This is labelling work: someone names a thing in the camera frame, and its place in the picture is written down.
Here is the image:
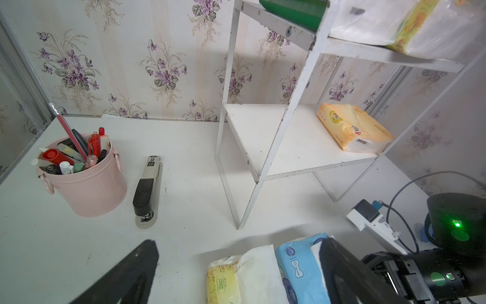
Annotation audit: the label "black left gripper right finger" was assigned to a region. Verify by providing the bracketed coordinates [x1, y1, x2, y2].
[319, 238, 407, 304]

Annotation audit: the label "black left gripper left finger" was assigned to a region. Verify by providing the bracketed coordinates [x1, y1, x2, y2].
[72, 239, 159, 303]

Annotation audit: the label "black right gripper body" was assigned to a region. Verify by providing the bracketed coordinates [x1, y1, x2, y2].
[361, 252, 425, 303]

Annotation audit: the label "blue tissue pack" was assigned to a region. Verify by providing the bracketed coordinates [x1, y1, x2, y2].
[275, 233, 330, 304]

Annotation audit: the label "pale yellow tissue pack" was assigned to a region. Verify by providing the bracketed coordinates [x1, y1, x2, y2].
[206, 245, 289, 303]

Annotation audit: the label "orange tissue pack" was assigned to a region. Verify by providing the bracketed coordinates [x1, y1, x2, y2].
[316, 103, 395, 153]

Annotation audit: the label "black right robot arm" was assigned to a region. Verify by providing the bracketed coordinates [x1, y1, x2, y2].
[319, 193, 485, 303]

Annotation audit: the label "white green tissue pack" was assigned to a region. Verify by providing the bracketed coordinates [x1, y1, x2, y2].
[259, 0, 328, 31]

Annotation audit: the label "pink metal pen bucket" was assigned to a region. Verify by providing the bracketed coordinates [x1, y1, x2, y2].
[37, 143, 127, 217]

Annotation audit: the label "white marker pen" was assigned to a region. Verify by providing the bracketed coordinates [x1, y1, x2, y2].
[59, 161, 74, 175]

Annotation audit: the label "red pencil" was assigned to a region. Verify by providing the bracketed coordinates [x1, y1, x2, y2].
[48, 103, 87, 161]

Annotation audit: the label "red handled scissors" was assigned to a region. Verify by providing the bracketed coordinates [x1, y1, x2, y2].
[87, 127, 105, 157]

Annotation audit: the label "white wire shelf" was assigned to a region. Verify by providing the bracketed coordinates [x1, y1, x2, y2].
[214, 0, 468, 231]

